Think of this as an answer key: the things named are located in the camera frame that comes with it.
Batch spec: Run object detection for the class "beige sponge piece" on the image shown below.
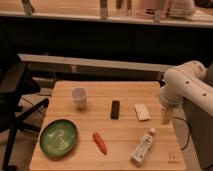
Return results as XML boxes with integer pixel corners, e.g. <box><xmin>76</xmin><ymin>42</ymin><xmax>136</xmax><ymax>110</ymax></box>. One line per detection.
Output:
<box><xmin>134</xmin><ymin>103</ymin><xmax>151</xmax><ymax>121</ymax></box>

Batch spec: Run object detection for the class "green ceramic bowl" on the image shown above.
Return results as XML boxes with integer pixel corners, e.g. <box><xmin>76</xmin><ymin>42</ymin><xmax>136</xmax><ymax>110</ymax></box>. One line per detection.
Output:
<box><xmin>39</xmin><ymin>119</ymin><xmax>78</xmax><ymax>158</ymax></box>

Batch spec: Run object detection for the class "black cable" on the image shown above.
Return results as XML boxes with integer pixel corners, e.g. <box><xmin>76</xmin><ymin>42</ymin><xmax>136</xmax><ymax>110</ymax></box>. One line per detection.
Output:
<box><xmin>172</xmin><ymin>116</ymin><xmax>191</xmax><ymax>152</ymax></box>

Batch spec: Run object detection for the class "white squeeze bottle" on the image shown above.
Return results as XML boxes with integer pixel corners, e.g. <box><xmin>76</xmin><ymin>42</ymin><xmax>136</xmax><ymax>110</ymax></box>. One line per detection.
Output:
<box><xmin>131</xmin><ymin>128</ymin><xmax>156</xmax><ymax>166</ymax></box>

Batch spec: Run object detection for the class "dark brown rectangular block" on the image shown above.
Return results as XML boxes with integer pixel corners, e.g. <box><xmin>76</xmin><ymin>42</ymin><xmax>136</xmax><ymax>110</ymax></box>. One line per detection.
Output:
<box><xmin>111</xmin><ymin>100</ymin><xmax>120</xmax><ymax>119</ymax></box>

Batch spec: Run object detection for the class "black office chair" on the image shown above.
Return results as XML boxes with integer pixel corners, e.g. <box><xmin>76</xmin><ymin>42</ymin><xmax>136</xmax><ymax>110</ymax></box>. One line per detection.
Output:
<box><xmin>0</xmin><ymin>54</ymin><xmax>49</xmax><ymax>171</ymax></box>

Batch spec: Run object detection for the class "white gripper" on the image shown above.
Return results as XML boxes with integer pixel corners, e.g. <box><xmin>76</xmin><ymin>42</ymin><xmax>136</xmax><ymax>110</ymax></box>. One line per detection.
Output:
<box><xmin>159</xmin><ymin>86</ymin><xmax>183</xmax><ymax>124</ymax></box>

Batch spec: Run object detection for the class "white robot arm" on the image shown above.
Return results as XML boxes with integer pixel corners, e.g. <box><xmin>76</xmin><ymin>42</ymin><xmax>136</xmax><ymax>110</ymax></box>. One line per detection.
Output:
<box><xmin>159</xmin><ymin>61</ymin><xmax>213</xmax><ymax>124</ymax></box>

